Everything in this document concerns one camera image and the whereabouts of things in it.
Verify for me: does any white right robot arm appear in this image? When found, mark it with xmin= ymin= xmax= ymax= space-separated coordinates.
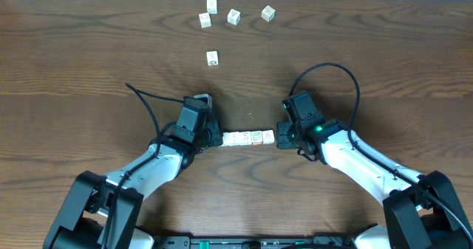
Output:
xmin=277 ymin=115 xmax=472 ymax=248

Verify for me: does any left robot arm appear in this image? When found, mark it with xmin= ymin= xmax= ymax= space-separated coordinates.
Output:
xmin=43 ymin=94 xmax=222 ymax=248

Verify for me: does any wooden block red M side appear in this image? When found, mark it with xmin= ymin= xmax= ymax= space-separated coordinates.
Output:
xmin=199 ymin=13 xmax=211 ymax=28

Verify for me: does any wooden block green side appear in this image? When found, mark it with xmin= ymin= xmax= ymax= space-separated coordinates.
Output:
xmin=222 ymin=132 xmax=233 ymax=146

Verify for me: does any wooden block number 6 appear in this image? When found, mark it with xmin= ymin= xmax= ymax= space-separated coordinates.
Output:
xmin=261 ymin=5 xmax=276 ymax=22

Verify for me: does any wooden block soccer ball yellow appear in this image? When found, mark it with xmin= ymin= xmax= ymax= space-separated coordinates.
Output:
xmin=206 ymin=51 xmax=219 ymax=66

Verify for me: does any wooden block far back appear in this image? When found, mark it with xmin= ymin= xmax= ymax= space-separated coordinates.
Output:
xmin=206 ymin=0 xmax=218 ymax=14

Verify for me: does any wooden block number 3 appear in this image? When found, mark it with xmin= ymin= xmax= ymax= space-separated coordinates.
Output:
xmin=227 ymin=9 xmax=241 ymax=25

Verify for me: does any wooden block snail letter Y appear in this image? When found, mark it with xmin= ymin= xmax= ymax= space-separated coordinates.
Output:
xmin=251 ymin=131 xmax=263 ymax=145

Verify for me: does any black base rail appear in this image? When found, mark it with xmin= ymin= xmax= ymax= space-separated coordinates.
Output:
xmin=152 ymin=235 xmax=356 ymax=249

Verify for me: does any wooden block blue side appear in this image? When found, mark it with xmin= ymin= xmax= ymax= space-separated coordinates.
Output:
xmin=229 ymin=132 xmax=242 ymax=146
xmin=239 ymin=131 xmax=252 ymax=146

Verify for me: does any wooden block letter A green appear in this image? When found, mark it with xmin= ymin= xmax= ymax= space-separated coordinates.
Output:
xmin=262 ymin=130 xmax=275 ymax=144

